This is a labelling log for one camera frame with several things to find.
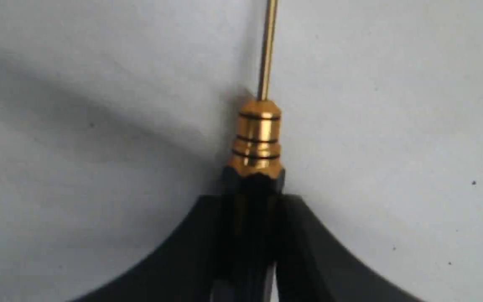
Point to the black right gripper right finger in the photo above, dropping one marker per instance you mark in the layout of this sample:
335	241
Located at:
313	266

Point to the black gold precision screwdriver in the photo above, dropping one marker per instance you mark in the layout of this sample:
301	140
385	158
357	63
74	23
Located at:
254	180

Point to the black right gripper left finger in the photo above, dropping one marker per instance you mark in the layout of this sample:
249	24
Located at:
181	269

